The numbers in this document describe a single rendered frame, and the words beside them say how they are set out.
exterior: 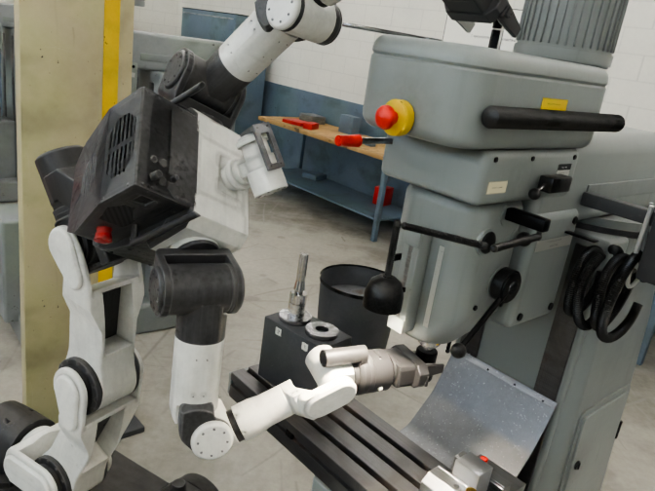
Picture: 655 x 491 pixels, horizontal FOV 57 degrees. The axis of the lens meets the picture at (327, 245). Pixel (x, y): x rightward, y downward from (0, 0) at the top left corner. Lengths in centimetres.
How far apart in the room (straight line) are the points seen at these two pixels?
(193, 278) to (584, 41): 87
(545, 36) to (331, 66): 654
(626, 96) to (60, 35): 439
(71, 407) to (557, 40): 132
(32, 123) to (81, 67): 28
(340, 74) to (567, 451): 640
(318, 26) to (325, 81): 674
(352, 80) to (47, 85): 536
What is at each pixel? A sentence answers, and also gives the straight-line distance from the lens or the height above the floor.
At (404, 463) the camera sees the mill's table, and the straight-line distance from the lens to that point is 156.
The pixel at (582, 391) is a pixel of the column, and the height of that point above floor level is 114.
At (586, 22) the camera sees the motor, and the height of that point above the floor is 197.
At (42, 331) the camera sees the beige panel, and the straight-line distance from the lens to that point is 285.
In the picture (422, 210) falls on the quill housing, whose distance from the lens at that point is 119.
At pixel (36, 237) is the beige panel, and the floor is 97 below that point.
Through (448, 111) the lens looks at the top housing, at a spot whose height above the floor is 179.
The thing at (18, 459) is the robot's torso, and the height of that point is 72.
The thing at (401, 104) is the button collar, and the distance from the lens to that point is 103.
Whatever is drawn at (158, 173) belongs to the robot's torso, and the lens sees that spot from 105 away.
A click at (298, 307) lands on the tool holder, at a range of 166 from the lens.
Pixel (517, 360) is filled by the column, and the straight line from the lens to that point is 169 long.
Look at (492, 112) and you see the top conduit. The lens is 98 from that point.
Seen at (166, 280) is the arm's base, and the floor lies 145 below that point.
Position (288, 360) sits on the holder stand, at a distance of 167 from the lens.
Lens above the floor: 187
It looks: 19 degrees down
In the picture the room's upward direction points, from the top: 9 degrees clockwise
